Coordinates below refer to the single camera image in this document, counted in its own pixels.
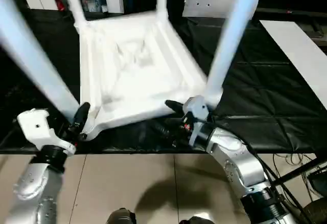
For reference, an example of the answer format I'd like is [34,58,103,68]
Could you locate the white plastic table top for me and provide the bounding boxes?
[73,9,209,142]

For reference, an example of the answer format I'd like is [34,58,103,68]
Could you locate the red bottle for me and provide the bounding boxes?
[52,0,65,12]

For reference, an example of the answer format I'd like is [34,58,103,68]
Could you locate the black stand leg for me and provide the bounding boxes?
[273,156,327,185]

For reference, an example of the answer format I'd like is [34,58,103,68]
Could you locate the white flat board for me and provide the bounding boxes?
[259,19,327,103]

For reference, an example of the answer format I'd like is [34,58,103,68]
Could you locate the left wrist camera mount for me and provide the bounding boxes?
[16,108,78,156]

